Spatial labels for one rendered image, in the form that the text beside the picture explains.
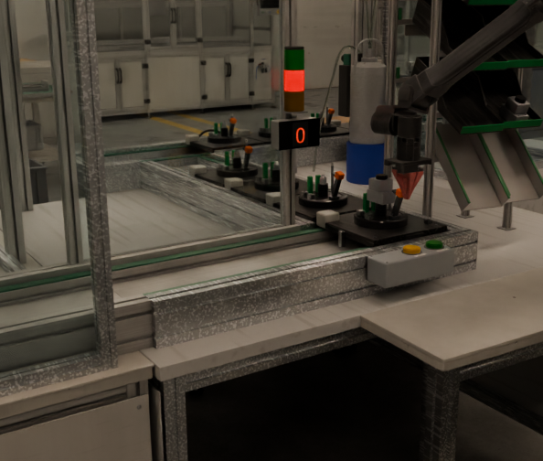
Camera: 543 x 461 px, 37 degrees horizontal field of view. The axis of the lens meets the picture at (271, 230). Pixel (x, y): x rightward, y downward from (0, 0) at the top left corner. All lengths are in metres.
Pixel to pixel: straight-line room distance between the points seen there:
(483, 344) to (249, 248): 0.64
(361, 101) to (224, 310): 1.48
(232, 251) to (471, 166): 0.72
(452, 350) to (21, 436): 0.82
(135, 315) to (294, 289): 0.36
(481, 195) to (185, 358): 1.00
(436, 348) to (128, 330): 0.61
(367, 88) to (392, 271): 1.27
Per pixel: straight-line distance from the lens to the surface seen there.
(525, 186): 2.35
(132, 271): 1.86
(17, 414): 1.52
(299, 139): 2.01
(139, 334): 1.62
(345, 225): 2.06
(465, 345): 1.67
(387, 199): 2.06
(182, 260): 1.91
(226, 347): 1.62
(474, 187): 2.23
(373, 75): 2.97
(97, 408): 1.56
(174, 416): 1.63
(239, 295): 1.69
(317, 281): 1.79
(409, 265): 1.85
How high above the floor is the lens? 1.52
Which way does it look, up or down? 16 degrees down
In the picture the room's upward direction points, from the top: 1 degrees counter-clockwise
